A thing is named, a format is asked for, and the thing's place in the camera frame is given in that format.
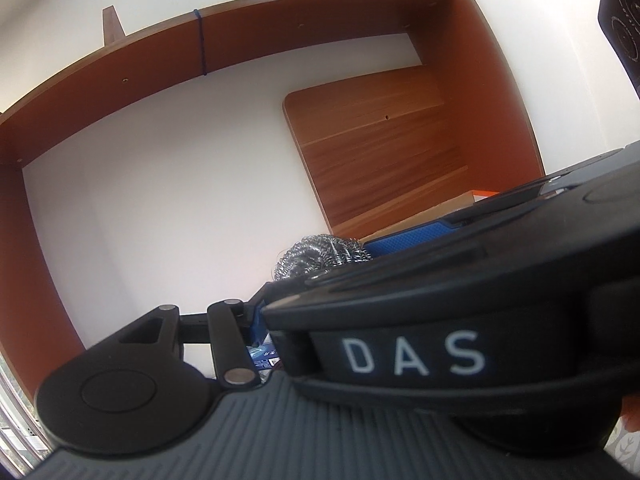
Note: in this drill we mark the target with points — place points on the steel wool scrubber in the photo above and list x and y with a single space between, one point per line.
315 255

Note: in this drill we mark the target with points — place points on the wooden board panel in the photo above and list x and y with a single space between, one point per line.
375 160

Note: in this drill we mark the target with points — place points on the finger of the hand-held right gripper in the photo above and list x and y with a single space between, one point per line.
405 240
380 290

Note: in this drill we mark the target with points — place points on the black printed panel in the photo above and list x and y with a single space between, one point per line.
622 20

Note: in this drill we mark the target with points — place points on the brown wooden shelf unit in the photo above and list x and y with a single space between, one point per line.
300 25

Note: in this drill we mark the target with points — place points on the grey leaf-print cloth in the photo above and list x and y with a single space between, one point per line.
627 447

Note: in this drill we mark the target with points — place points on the blue carton box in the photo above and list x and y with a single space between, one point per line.
262 357

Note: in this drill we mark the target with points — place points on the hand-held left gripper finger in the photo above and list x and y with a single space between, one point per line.
257 325

